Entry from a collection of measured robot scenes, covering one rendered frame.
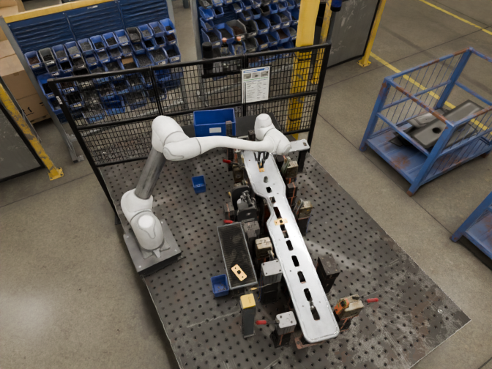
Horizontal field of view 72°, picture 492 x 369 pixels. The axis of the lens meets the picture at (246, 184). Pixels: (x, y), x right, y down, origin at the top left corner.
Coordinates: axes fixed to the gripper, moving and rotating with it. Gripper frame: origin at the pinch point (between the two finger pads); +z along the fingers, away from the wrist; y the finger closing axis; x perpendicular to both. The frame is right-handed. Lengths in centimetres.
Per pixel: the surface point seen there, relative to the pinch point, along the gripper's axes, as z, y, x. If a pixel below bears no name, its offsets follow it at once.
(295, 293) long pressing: 4, -6, -92
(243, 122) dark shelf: 1.9, -1.3, 46.9
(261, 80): -28, 14, 55
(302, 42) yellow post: -52, 44, 58
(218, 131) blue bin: -3.8, -23.1, 35.2
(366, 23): 41, 215, 248
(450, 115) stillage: 53, 224, 66
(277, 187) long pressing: 4.6, 6.3, -20.0
